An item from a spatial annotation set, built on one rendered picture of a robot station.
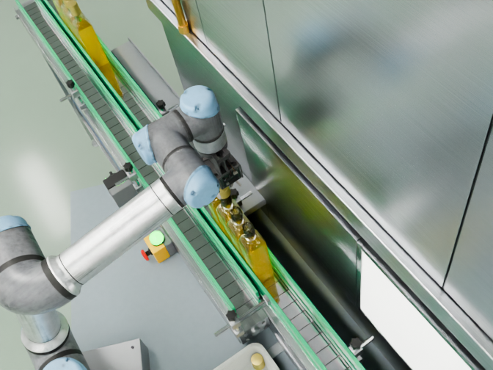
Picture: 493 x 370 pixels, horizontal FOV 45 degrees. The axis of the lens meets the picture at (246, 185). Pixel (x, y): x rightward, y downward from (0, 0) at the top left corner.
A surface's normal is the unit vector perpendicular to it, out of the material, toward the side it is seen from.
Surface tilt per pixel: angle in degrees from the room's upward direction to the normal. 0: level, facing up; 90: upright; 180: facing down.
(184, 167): 6
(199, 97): 0
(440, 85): 90
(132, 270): 0
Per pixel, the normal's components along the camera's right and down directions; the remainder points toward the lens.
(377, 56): -0.83, 0.52
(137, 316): -0.14, -0.56
